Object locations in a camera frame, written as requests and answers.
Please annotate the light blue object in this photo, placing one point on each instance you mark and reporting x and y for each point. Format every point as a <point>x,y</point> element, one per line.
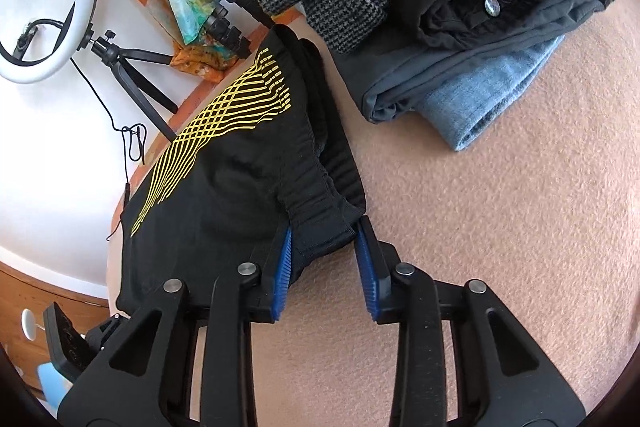
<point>50,382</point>

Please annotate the wooden cabinet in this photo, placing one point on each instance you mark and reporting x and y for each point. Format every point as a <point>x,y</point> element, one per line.
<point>15,297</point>

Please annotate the blue folded jeans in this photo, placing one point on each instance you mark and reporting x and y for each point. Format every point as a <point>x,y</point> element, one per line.
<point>490,97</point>

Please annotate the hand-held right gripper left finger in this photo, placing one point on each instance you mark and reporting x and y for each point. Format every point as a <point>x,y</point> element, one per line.
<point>281,277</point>

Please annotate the black pants with yellow print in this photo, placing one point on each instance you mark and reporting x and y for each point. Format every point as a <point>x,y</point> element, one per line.
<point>225,167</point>

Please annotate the small black tripod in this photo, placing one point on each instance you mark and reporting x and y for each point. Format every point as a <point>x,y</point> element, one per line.
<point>135,89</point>

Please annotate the black jeans with metal button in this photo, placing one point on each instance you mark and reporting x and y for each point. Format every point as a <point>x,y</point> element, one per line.
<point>450,17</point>

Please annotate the white round knob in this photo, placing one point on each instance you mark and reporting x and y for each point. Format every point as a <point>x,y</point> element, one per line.
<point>29,326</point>

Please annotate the dark grey folded pants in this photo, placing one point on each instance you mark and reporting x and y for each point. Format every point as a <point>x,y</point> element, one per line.
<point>400,87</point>

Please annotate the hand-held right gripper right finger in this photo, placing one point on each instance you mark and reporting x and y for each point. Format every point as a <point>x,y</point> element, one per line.
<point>367,277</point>

